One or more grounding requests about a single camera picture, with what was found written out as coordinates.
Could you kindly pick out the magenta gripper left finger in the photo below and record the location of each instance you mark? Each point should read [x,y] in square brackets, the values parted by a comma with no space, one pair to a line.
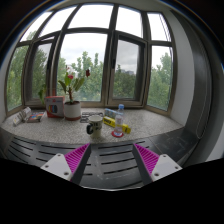
[71,165]

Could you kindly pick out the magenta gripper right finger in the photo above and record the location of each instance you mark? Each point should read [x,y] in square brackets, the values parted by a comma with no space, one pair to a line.
[152,166]

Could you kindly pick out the clear plastic water bottle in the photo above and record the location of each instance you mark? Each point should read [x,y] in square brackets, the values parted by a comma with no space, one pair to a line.
[119,119]

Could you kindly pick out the black slatted radiator cover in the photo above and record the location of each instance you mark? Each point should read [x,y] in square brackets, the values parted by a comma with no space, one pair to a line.
[110,165]

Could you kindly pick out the white mug with dark print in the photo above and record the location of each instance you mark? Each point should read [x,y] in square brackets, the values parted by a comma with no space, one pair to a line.
[94,126]

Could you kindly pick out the dark patterned tray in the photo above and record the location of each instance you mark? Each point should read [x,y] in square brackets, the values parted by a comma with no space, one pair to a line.
[86,115]

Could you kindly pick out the white flower pot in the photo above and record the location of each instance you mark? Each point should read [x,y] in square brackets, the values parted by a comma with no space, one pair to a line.
[72,111]

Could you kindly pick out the yellow rectangular box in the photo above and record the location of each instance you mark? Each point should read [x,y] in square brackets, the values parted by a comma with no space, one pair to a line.
[111,122]

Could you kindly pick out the colourful flat book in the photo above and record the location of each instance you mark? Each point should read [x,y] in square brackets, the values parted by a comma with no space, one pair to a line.
[35,117]

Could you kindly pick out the red and white box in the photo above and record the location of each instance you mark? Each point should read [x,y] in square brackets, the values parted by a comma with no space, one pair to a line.
[55,106]

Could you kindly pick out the light blue box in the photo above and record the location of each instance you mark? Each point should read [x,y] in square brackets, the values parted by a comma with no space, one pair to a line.
[110,113]

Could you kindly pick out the folded white packet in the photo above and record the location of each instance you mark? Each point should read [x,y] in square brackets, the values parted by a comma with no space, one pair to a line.
[22,116]

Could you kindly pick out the green plant with red flowers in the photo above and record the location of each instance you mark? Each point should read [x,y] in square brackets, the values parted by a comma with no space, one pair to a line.
[71,83]

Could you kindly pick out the window frame with panes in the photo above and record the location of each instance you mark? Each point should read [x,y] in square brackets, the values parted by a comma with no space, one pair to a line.
[128,51]

